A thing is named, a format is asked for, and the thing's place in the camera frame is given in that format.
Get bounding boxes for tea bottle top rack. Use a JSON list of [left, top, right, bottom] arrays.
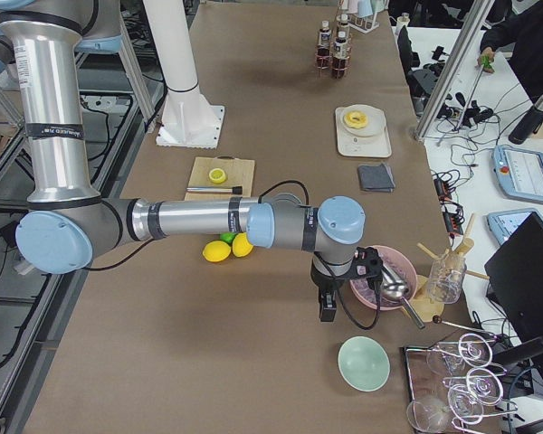
[[317, 20, 331, 61]]

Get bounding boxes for white cup rack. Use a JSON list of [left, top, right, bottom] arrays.
[[338, 0, 379, 34]]

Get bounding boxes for white round plate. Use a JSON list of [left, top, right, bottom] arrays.
[[336, 104, 386, 137]]

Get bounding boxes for steel muddler black tip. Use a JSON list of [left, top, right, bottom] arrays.
[[186, 185, 243, 195]]

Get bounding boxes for yellow lemon lower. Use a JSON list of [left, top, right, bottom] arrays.
[[202, 240, 232, 263]]

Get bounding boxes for tea bottle right rack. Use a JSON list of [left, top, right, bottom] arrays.
[[331, 37, 348, 79]]

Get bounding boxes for person in black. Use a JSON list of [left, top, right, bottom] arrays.
[[478, 1, 543, 101]]

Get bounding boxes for yellow lemon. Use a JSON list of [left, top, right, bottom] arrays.
[[202, 240, 232, 263], [232, 232, 253, 258]]

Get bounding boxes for black water bottle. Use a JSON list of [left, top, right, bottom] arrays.
[[508, 94, 543, 145]]

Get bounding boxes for clear ice cubes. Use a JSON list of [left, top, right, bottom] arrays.
[[352, 248, 413, 307]]

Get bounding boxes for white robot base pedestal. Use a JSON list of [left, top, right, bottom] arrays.
[[144, 0, 224, 149]]

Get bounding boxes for wine glass middle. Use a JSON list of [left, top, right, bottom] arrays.
[[443, 368, 503, 425]]

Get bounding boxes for pink bowl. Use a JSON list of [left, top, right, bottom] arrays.
[[348, 244, 419, 313]]

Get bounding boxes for wine glass lower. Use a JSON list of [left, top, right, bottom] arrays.
[[405, 395, 453, 433]]

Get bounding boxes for mint green bowl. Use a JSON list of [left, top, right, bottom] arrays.
[[338, 336, 390, 392]]

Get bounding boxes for tea bottle rack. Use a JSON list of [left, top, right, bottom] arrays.
[[336, 14, 350, 39], [317, 20, 331, 61], [331, 37, 348, 79]]

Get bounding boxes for copper wire bottle rack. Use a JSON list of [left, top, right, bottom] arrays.
[[314, 38, 352, 80]]

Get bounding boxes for clear glass mug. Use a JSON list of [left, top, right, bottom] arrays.
[[425, 252, 466, 304]]

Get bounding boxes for tea bottle middle rack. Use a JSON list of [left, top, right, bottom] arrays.
[[336, 14, 350, 39]]

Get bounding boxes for aluminium frame post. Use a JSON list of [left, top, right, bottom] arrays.
[[414, 0, 494, 143]]

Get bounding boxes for wooden cup stand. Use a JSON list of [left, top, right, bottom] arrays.
[[406, 212, 491, 323]]

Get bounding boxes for steel ice scoop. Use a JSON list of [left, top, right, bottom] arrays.
[[381, 263, 425, 329]]

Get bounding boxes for wine glass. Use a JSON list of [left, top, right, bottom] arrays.
[[426, 333, 492, 375], [443, 368, 503, 425], [405, 395, 453, 433]]

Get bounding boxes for black monitor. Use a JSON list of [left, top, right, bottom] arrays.
[[485, 213, 543, 379]]

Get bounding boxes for glazed ring donut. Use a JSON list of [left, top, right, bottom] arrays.
[[342, 110, 369, 129]]

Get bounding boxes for wine glass upper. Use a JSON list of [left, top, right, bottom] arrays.
[[426, 333, 492, 375]]

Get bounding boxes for half lemon slice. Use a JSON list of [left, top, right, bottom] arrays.
[[208, 167, 227, 184]]

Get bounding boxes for black glass tray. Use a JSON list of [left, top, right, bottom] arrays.
[[404, 347, 517, 433]]

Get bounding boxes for green lime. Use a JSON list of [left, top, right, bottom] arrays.
[[219, 232, 236, 244]]

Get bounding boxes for robot teach pendant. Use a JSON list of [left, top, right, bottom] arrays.
[[492, 146, 543, 203]]

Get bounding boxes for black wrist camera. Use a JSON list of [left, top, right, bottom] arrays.
[[348, 247, 383, 280]]

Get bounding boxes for cream serving tray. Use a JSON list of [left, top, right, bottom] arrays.
[[335, 108, 392, 158]]

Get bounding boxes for yellow lemon upper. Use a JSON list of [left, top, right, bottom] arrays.
[[232, 232, 253, 258]]

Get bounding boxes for wooden cutting board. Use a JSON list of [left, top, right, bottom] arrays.
[[187, 156, 255, 197]]

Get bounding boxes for grey folded cloth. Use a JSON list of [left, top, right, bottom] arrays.
[[357, 163, 395, 193]]

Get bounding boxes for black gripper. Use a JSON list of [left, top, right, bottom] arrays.
[[310, 257, 343, 322]]

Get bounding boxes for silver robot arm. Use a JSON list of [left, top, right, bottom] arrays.
[[0, 1, 381, 321]]

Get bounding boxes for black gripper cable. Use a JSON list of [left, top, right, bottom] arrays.
[[257, 180, 384, 330]]

